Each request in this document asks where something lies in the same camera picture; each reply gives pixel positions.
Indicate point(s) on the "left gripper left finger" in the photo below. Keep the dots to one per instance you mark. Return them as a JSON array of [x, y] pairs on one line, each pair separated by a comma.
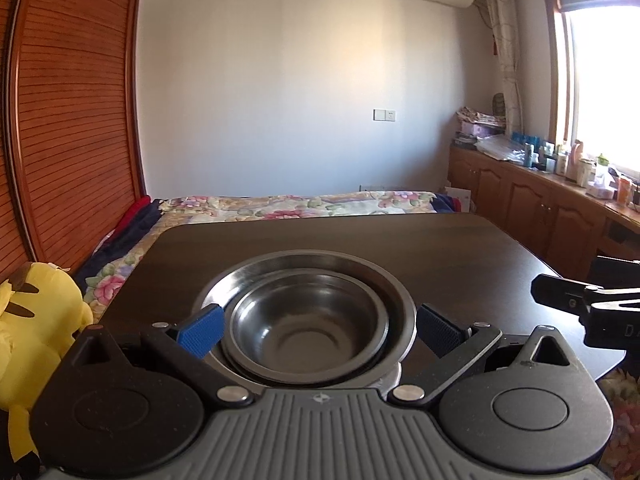
[[184, 346]]

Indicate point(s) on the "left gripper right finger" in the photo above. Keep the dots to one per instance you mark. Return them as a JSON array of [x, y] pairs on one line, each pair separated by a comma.
[[459, 351]]

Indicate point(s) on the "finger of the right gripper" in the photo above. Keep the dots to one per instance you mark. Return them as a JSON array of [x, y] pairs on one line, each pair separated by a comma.
[[613, 272], [576, 297]]

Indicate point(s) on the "large steel bowl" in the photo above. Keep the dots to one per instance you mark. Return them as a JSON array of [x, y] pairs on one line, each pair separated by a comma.
[[382, 373]]

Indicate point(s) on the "wooden sideboard cabinet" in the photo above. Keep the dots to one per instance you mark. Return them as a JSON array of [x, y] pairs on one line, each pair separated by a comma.
[[550, 216]]

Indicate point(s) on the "floral bed quilt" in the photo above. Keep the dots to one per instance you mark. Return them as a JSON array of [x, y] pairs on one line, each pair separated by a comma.
[[213, 209]]

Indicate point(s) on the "red and navy clothes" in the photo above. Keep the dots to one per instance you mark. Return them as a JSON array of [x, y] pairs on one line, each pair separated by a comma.
[[131, 228]]

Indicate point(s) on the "blue blanket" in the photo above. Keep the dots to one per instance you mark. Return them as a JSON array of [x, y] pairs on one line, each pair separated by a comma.
[[444, 204]]

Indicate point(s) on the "yellow plush toy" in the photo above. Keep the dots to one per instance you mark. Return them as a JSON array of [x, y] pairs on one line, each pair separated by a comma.
[[42, 311]]

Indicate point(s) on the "stack of papers and boxes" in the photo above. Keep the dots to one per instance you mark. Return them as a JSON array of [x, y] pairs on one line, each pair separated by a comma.
[[474, 126]]

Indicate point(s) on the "wooden slatted wardrobe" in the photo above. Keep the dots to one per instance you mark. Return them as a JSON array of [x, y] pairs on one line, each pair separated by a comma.
[[70, 157]]

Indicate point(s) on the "patterned curtain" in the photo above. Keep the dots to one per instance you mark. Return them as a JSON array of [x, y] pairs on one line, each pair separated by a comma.
[[504, 25]]

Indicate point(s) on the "white wall switch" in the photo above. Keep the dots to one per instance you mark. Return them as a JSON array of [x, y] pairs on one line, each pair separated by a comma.
[[384, 115]]

